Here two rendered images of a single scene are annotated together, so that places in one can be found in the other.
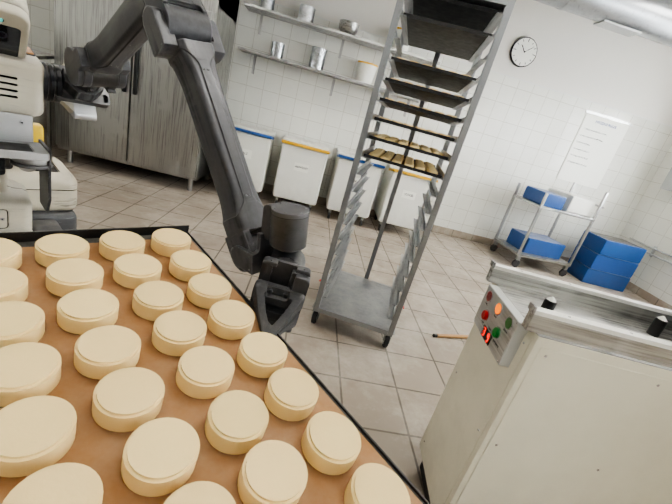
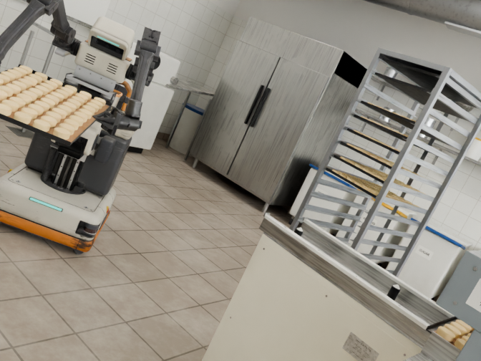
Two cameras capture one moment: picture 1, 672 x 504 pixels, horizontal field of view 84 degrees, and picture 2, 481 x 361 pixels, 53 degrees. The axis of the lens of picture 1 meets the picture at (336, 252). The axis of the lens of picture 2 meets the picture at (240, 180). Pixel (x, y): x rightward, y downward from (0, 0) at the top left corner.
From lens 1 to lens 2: 1.68 m
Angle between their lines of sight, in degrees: 40
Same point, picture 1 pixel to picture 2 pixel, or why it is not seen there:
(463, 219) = not seen: outside the picture
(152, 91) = (264, 127)
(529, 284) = (323, 241)
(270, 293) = (107, 114)
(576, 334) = (284, 238)
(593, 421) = (287, 317)
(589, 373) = (286, 271)
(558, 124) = not seen: outside the picture
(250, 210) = not seen: hidden behind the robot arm
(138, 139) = (241, 160)
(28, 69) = (122, 64)
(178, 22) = (143, 45)
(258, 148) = (334, 192)
